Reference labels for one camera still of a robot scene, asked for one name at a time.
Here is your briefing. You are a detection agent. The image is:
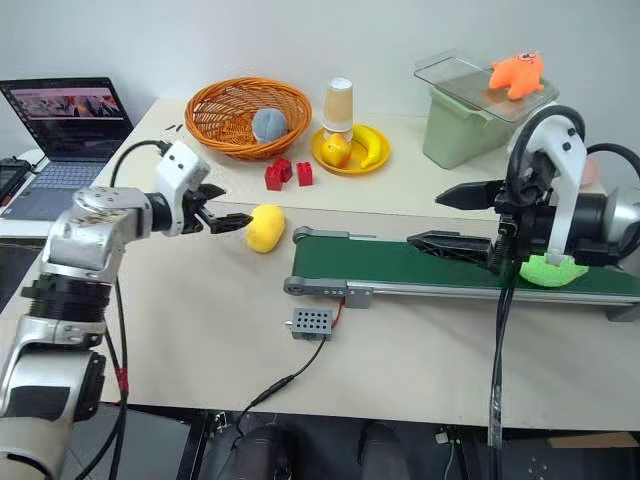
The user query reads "grey perforated controller box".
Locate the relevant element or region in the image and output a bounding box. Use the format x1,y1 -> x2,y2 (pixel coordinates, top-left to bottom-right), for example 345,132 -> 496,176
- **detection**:
283,306 -> 334,343

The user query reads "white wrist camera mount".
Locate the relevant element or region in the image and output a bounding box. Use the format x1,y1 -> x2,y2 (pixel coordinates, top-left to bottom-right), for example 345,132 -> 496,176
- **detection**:
153,140 -> 212,238
519,105 -> 588,267

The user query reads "open laptop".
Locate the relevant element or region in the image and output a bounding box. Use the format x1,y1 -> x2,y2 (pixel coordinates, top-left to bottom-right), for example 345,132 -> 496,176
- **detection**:
0,76 -> 136,222

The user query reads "grey plush ball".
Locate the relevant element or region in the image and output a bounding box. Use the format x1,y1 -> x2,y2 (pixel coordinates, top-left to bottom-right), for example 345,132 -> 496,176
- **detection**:
250,108 -> 292,145

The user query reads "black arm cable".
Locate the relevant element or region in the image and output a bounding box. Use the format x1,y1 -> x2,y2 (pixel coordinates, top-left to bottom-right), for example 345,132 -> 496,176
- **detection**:
73,140 -> 172,480
487,104 -> 640,480

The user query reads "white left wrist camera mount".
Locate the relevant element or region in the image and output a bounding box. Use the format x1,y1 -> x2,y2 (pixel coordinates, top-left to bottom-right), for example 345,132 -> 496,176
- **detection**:
153,140 -> 212,238

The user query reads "white side desk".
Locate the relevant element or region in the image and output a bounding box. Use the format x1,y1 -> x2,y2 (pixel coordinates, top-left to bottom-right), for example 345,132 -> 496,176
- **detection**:
0,147 -> 61,316

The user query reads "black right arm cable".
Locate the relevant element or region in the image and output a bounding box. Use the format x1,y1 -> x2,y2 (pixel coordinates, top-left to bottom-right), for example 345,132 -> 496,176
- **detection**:
487,104 -> 640,480

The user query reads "yellow banana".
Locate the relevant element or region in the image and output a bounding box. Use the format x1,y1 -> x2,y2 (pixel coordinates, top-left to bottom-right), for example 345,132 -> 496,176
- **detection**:
351,124 -> 385,170

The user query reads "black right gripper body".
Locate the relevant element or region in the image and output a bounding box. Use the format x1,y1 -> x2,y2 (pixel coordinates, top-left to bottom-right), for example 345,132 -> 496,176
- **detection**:
487,149 -> 562,274

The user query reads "black power cable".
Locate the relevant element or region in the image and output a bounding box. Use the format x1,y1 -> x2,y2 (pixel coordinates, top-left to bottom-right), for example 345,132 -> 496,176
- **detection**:
233,333 -> 332,439

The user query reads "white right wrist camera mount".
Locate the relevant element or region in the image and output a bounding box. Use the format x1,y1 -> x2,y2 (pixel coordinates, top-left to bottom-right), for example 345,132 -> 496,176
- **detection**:
519,105 -> 588,267

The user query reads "pale green storage bin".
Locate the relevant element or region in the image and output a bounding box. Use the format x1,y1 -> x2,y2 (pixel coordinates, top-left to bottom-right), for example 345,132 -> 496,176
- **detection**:
421,82 -> 560,172

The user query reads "yellow plate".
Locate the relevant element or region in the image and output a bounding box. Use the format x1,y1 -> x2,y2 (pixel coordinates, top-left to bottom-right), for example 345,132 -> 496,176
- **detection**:
310,124 -> 393,176

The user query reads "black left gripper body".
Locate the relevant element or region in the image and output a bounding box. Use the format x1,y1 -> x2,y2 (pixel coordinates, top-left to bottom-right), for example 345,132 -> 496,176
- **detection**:
180,184 -> 215,236

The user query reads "orange yellow toy fruit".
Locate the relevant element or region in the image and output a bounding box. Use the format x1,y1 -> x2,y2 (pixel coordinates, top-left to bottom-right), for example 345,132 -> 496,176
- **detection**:
319,132 -> 353,168

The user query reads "orange plush toy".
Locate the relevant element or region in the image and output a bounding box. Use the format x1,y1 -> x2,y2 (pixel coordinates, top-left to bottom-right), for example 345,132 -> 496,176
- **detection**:
487,49 -> 547,102

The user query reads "yellow plush toy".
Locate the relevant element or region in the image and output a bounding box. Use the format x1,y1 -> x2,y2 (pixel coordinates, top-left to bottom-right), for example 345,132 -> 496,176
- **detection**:
244,203 -> 288,254

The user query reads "black handheld device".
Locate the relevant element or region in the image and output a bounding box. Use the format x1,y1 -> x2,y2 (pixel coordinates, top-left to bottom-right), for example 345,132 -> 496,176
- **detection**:
0,156 -> 34,207

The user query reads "black table frame leg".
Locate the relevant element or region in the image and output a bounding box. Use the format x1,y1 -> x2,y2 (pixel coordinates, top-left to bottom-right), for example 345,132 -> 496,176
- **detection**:
175,408 -> 210,480

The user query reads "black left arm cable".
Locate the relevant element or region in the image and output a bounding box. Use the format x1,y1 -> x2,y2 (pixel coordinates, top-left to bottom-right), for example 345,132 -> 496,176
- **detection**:
73,140 -> 172,480

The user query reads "clear plastic bin lid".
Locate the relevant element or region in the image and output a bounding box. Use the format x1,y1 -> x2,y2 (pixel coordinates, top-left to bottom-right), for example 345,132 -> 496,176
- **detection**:
413,47 -> 561,123

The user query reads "green conveyor belt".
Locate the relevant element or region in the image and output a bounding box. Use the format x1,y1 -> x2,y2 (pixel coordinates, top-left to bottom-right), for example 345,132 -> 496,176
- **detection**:
283,225 -> 640,323

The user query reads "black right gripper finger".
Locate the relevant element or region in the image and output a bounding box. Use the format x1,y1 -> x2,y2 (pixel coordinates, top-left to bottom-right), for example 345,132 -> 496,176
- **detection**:
434,180 -> 502,211
405,229 -> 495,270

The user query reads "large red building block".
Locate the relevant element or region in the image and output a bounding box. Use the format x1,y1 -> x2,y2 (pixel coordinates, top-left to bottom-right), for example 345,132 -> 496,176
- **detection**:
264,156 -> 294,192

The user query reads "green plush toy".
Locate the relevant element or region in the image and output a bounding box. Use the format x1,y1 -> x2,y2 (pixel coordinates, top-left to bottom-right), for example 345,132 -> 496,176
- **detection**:
519,253 -> 590,289

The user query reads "upturned paper cup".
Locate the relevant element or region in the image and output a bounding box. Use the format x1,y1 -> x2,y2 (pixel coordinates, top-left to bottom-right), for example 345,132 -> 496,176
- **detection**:
321,76 -> 357,133

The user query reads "orange wicker basket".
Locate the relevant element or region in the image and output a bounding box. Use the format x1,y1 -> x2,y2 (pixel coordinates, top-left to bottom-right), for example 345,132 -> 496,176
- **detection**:
184,75 -> 314,162

